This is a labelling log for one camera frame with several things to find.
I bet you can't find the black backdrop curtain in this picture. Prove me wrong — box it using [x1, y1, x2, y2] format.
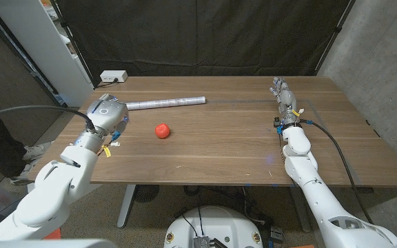
[54, 0, 355, 87]

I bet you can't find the small grey floor device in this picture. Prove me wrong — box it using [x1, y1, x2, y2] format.
[269, 226, 285, 242]

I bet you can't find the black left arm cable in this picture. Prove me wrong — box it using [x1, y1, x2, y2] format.
[0, 105, 96, 132]

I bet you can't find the black power cord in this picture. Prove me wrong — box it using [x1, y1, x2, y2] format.
[94, 78, 119, 89]

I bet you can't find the aluminum foil roll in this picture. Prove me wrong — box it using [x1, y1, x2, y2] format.
[125, 96, 207, 111]

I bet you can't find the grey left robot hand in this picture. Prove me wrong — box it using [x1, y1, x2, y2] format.
[73, 92, 130, 154]

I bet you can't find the dark metal door frame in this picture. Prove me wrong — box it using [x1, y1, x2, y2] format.
[0, 0, 68, 110]

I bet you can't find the white robot torso cover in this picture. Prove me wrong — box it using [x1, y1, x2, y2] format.
[0, 238, 119, 248]

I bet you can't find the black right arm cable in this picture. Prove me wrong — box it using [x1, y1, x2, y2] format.
[301, 118, 374, 225]

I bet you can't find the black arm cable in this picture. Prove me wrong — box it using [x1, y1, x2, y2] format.
[301, 118, 374, 225]
[0, 105, 96, 132]

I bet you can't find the grey metal table leg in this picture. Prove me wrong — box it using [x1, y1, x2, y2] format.
[116, 185, 136, 229]
[289, 187, 312, 234]

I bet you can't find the black round grille object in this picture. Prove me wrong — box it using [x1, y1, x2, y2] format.
[132, 185, 161, 203]

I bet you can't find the grey tape outline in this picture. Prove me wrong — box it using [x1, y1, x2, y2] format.
[91, 99, 363, 187]

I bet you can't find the red ball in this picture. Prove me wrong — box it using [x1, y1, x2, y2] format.
[154, 123, 171, 139]

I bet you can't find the white sneaker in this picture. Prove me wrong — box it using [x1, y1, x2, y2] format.
[10, 162, 38, 186]
[21, 143, 53, 163]

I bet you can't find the black backdrop stand pole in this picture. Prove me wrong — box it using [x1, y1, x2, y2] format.
[314, 0, 355, 76]
[50, 0, 96, 87]

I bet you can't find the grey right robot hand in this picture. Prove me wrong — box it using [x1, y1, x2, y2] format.
[269, 76, 305, 129]

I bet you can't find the white power strip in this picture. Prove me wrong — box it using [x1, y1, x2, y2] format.
[99, 70, 129, 83]

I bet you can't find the white shelf cabinet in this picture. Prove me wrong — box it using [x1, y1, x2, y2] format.
[0, 0, 95, 108]

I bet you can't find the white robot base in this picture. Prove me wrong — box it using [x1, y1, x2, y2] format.
[163, 205, 264, 248]

